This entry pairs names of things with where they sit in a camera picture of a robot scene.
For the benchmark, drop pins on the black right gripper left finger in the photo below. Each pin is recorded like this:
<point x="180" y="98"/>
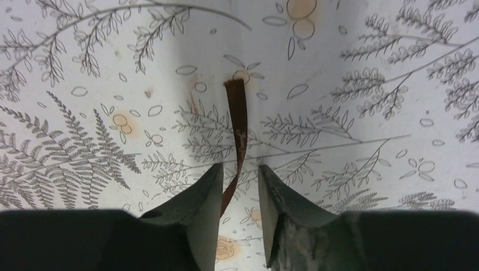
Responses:
<point x="179" y="234"/>

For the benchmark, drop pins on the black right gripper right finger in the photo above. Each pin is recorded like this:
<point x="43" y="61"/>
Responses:
<point x="299" y="235"/>

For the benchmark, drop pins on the dark brown ribbon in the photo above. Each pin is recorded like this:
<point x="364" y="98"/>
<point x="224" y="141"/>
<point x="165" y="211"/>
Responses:
<point x="236" y="96"/>

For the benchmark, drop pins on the floral patterned table mat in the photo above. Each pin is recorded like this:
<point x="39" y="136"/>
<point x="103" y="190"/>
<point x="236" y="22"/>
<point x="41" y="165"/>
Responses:
<point x="354" y="104"/>

